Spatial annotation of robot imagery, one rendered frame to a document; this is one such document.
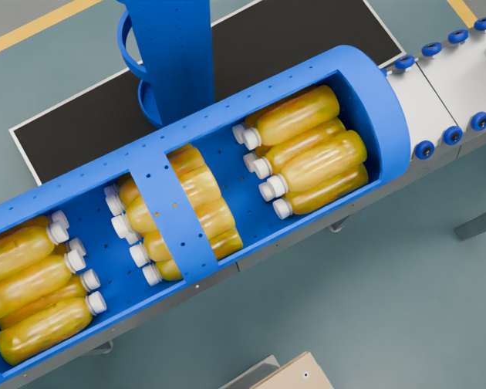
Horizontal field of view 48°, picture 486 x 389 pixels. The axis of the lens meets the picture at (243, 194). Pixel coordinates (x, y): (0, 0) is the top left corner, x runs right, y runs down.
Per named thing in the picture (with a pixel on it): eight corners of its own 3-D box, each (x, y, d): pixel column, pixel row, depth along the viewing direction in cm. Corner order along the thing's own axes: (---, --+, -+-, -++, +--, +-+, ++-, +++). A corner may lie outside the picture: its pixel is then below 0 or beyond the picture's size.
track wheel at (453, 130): (464, 125, 119) (457, 121, 121) (447, 133, 119) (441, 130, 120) (464, 141, 122) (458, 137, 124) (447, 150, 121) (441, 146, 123)
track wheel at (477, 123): (492, 110, 120) (485, 106, 122) (475, 119, 120) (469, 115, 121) (491, 126, 123) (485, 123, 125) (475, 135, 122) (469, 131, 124)
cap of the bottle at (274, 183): (272, 172, 104) (264, 177, 103) (279, 177, 100) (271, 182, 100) (279, 190, 105) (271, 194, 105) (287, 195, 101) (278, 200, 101)
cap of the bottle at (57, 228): (54, 227, 101) (63, 223, 101) (62, 245, 100) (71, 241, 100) (47, 221, 97) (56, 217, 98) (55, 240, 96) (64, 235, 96)
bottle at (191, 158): (214, 184, 102) (128, 225, 99) (204, 169, 108) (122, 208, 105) (201, 153, 98) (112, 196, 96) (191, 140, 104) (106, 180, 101)
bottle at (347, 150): (345, 125, 107) (266, 164, 104) (362, 131, 101) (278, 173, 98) (355, 156, 109) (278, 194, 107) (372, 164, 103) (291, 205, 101)
